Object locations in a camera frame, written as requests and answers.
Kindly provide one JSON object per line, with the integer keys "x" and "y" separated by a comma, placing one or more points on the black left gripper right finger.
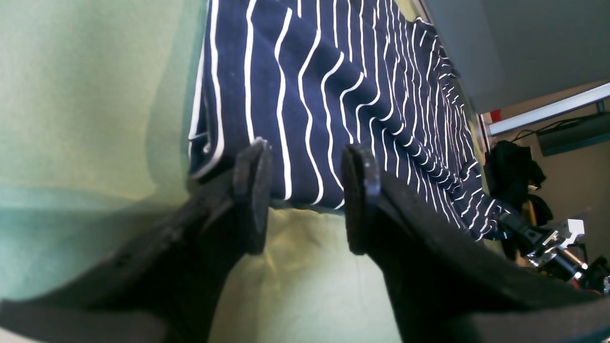
{"x": 446, "y": 288}

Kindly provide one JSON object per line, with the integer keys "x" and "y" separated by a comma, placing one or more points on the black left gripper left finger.
{"x": 163, "y": 286}

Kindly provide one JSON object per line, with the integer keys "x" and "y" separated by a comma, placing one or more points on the navy white striped T-shirt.
{"x": 312, "y": 76}

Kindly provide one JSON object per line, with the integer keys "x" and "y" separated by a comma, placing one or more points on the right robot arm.
{"x": 546, "y": 249}

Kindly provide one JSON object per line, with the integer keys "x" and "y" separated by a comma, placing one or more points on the light green table cloth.
{"x": 96, "y": 108}

